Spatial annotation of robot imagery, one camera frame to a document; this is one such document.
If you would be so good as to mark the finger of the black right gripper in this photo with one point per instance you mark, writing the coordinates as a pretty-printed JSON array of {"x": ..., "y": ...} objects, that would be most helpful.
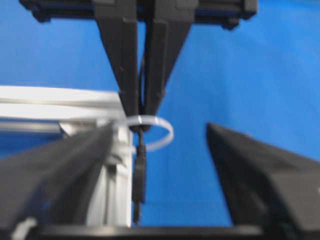
[
  {"x": 166, "y": 31},
  {"x": 117, "y": 24}
]

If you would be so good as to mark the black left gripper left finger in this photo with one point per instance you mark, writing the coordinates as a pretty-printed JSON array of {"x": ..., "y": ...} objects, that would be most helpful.
[{"x": 53, "y": 183}]

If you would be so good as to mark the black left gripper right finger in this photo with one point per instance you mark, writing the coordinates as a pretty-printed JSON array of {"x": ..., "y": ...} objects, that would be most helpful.
[{"x": 267, "y": 187}]

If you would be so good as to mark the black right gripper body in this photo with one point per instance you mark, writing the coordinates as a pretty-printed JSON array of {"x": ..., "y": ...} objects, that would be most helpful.
[{"x": 224, "y": 13}]

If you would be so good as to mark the white zip tie loop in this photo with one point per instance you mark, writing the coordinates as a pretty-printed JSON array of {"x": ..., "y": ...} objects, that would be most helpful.
[{"x": 159, "y": 138}]

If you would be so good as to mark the silver aluminium extrusion frame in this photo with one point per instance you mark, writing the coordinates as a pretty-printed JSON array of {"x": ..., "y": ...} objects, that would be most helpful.
[{"x": 36, "y": 116}]

